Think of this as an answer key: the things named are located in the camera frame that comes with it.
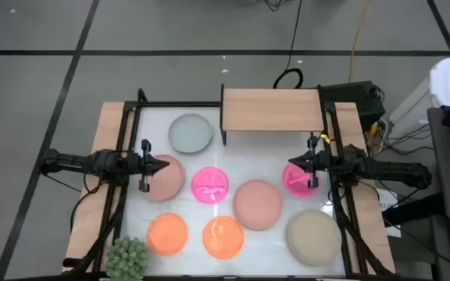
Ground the grey-green matte plate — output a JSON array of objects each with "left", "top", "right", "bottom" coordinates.
[{"left": 168, "top": 112, "right": 213, "bottom": 155}]

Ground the pink translucent plastic plate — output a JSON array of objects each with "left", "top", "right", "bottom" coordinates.
[
  {"left": 281, "top": 162, "right": 322, "bottom": 198},
  {"left": 191, "top": 166, "right": 230, "bottom": 205}
]

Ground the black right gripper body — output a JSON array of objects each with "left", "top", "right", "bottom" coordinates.
[{"left": 309, "top": 132, "right": 334, "bottom": 190}]

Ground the black metal table frame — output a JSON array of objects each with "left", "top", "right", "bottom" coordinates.
[{"left": 62, "top": 87, "right": 396, "bottom": 281}]

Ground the wooden shelf with black legs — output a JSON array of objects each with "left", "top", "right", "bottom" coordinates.
[{"left": 220, "top": 84, "right": 327, "bottom": 146}]

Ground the orange translucent plastic plate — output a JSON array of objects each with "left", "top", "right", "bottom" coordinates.
[
  {"left": 146, "top": 212, "right": 189, "bottom": 257},
  {"left": 202, "top": 215, "right": 245, "bottom": 260}
]

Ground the black power cable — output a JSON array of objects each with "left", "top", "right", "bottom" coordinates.
[{"left": 273, "top": 0, "right": 304, "bottom": 90}]

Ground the black desk leg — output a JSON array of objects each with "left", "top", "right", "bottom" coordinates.
[{"left": 380, "top": 193, "right": 445, "bottom": 227}]

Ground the white paper sheet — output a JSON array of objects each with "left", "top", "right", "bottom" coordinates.
[{"left": 375, "top": 188, "right": 402, "bottom": 238}]

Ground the large beige matte plate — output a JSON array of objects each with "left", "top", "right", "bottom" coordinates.
[{"left": 286, "top": 209, "right": 343, "bottom": 267}]

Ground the yellow cable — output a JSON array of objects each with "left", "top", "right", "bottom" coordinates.
[{"left": 348, "top": 0, "right": 373, "bottom": 84}]

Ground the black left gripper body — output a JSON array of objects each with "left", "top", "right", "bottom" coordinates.
[{"left": 125, "top": 139, "right": 152, "bottom": 193}]

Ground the black computer box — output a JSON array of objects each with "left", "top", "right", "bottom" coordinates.
[{"left": 317, "top": 80, "right": 387, "bottom": 126}]

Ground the pink matte plate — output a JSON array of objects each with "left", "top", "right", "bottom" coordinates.
[
  {"left": 141, "top": 154, "right": 186, "bottom": 202},
  {"left": 232, "top": 179, "right": 284, "bottom": 231}
]

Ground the green succulent plant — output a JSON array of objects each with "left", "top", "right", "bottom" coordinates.
[{"left": 105, "top": 236, "right": 151, "bottom": 281}]

